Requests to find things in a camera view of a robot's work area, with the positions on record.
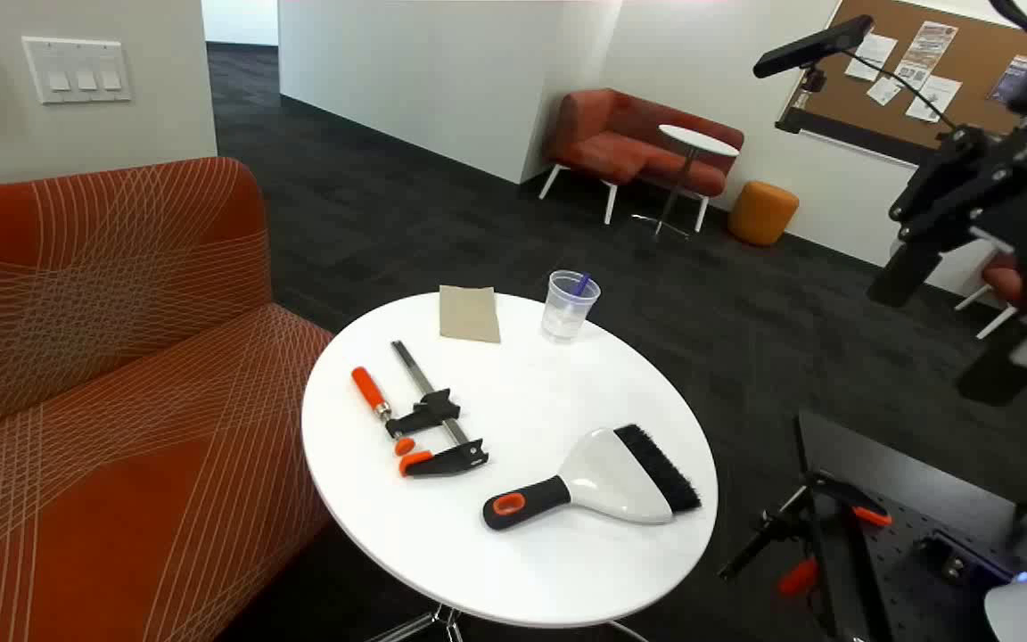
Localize red chair with white legs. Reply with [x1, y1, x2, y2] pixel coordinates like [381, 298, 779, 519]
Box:
[954, 252, 1027, 341]

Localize black orange quick clamp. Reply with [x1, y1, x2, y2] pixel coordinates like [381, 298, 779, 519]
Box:
[717, 470, 894, 582]
[777, 499, 871, 642]

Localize orange patterned sofa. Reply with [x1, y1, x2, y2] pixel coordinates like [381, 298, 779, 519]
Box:
[0, 158, 337, 642]

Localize black orange bar clamp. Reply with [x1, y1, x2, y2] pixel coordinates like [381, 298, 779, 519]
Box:
[351, 341, 490, 479]

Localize clear plastic cup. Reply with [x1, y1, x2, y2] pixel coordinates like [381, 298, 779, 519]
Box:
[541, 270, 602, 345]

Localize brown paper napkin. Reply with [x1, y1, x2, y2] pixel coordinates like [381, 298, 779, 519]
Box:
[439, 285, 502, 345]

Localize red lounge sofa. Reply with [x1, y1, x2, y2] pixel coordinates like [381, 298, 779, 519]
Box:
[538, 87, 745, 235]

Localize wall switch plate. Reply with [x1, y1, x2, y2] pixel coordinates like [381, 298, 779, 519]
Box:
[21, 36, 133, 106]

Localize cork notice board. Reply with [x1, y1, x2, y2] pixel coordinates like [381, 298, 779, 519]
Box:
[779, 0, 1027, 168]

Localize white hand brush black bristles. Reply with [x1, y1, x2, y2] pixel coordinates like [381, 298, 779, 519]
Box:
[482, 424, 703, 532]

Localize camera on mount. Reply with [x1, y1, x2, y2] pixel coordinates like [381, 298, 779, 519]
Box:
[752, 13, 960, 136]

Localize small white round side table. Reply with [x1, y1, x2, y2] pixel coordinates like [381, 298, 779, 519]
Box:
[629, 124, 741, 241]

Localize orange round pouf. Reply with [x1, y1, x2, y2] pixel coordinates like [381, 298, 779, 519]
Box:
[727, 181, 801, 248]

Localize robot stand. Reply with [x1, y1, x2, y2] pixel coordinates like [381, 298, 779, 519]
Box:
[794, 410, 1027, 642]

